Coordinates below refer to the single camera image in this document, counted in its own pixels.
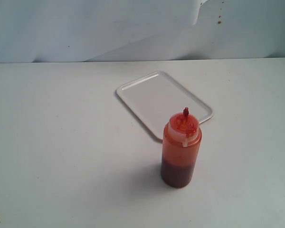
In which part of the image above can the red sauce squeeze bottle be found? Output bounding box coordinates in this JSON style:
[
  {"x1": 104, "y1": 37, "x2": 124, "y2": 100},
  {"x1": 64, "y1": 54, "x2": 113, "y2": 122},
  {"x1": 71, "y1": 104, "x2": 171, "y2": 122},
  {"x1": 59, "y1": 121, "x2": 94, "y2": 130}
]
[{"x1": 161, "y1": 107, "x2": 202, "y2": 188}]

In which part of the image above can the white rectangular plastic tray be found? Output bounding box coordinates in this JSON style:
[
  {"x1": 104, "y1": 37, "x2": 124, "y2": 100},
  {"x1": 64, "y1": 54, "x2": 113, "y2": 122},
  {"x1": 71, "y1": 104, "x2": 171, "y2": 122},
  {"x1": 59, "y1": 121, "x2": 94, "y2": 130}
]
[{"x1": 116, "y1": 71, "x2": 213, "y2": 142}]

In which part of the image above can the white backdrop sheet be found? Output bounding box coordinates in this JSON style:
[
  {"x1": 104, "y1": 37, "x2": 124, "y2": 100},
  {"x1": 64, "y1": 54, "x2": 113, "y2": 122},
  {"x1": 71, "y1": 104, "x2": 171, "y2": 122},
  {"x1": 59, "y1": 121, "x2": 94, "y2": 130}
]
[{"x1": 0, "y1": 0, "x2": 285, "y2": 63}]

